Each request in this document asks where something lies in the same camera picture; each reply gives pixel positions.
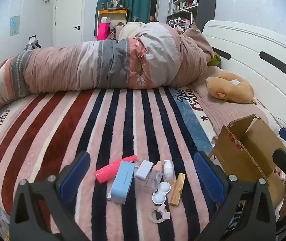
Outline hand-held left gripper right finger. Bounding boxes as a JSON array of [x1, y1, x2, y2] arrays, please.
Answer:
[[194, 151, 276, 241]]

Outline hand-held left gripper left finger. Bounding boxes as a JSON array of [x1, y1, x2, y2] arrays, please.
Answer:
[[10, 151, 91, 241]]

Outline pink spray bottle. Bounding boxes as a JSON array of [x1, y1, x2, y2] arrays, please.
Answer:
[[94, 155, 138, 183]]

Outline gold lipstick tube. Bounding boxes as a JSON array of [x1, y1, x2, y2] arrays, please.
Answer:
[[170, 173, 185, 206]]

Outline small white pump bottle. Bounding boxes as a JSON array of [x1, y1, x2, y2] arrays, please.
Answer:
[[163, 160, 175, 181]]

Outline brown cardboard box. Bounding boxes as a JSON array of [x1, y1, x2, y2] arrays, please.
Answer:
[[208, 114, 286, 207]]

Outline light blue rectangular box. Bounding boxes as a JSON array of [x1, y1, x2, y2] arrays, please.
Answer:
[[110, 161, 136, 204]]

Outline white contact lens case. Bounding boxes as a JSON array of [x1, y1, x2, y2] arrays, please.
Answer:
[[152, 182, 171, 204]]

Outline clear bottle with beige cap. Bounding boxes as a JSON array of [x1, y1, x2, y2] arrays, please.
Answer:
[[145, 161, 164, 188]]

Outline clear plastic ring piece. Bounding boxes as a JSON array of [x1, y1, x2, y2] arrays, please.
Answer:
[[148, 204, 171, 223]]

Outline white adapter with cable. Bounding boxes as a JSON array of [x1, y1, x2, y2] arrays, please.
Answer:
[[107, 160, 154, 202]]

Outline striped fleece blanket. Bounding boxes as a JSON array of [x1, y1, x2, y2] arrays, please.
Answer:
[[0, 85, 223, 241]]

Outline pink ribbed bed cover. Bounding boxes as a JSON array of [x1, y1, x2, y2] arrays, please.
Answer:
[[193, 65, 281, 136]]

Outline tan plush toy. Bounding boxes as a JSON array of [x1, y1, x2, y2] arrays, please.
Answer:
[[206, 71, 254, 104]]

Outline white headboard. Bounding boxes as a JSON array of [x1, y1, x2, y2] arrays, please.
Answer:
[[202, 20, 286, 161]]

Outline green plush toy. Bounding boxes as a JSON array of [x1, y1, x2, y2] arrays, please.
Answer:
[[207, 51, 222, 67]]

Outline pink and grey quilt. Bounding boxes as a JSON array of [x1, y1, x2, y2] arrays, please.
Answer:
[[0, 21, 215, 116]]

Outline pink gift bag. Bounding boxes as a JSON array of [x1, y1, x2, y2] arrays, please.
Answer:
[[97, 22, 110, 41]]

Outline white door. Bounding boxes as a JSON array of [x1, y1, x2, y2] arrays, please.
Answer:
[[55, 0, 84, 48]]

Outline dark bookshelf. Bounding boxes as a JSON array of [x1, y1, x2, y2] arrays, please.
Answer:
[[167, 0, 217, 31]]

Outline yellow shelf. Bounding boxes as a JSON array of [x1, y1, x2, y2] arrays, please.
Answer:
[[97, 9, 129, 41]]

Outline glass display case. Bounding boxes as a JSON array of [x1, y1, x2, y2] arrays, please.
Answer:
[[107, 0, 126, 10]]

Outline black equipment by wall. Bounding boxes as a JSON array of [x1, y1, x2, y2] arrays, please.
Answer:
[[24, 36, 42, 52]]

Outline pale wall poster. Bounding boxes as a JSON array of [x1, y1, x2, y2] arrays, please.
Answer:
[[10, 16, 20, 36]]

